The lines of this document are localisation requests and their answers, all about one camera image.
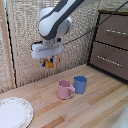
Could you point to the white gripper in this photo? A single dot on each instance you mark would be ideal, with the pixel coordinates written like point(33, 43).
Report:
point(46, 50)

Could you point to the orange toast slice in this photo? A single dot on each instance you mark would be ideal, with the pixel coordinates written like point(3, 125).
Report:
point(48, 64)

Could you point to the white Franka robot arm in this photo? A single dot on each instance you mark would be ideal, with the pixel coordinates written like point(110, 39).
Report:
point(56, 20)

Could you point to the pink mug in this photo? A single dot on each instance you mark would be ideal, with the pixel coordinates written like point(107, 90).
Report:
point(63, 90)

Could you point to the blue mug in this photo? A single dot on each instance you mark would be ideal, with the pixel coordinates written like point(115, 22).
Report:
point(80, 84)

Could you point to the white patterned plate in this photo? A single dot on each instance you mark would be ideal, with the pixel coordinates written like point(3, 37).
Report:
point(14, 112)

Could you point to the dark brown drawer cabinet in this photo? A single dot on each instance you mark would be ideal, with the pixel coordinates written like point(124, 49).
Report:
point(110, 43)

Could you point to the wooden vertical post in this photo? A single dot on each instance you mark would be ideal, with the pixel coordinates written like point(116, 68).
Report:
point(7, 43)

